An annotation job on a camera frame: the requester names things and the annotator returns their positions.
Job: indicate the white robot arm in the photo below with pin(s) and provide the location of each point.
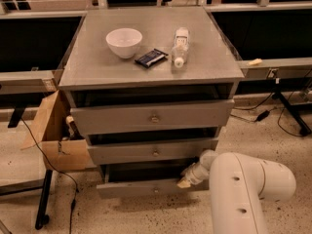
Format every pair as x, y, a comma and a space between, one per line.
238, 184

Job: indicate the black table leg left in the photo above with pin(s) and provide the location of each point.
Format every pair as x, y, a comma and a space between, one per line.
42, 218

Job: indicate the small yellow foam piece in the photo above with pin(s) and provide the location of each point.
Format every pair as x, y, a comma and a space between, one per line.
255, 62

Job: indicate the brown cardboard box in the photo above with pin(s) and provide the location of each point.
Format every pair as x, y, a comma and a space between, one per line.
48, 129

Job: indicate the grey drawer cabinet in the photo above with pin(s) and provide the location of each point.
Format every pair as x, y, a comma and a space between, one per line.
95, 76

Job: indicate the grey middle drawer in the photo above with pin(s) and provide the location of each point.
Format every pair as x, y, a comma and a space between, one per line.
150, 151

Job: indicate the black table leg right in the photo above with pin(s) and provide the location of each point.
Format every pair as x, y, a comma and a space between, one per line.
304, 129

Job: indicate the black table leg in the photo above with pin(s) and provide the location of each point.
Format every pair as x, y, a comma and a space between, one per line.
304, 129
42, 218

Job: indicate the wall power outlet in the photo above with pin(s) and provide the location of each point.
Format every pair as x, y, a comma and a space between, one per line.
272, 73

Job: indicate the grey top drawer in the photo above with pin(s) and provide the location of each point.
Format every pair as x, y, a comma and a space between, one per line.
117, 119

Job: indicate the clear plastic bottle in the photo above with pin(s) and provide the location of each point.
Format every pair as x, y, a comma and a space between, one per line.
180, 48

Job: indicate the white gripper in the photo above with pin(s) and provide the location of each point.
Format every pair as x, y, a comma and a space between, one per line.
194, 175

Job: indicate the grey drawer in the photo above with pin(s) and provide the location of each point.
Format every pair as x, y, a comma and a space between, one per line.
145, 178
117, 119
150, 151

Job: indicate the white ceramic bowl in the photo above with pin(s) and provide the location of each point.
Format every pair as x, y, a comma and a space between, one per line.
124, 42

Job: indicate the grey bottom drawer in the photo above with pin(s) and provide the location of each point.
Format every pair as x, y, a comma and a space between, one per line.
145, 178

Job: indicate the dark blue snack packet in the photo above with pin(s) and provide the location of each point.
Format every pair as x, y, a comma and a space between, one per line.
150, 58

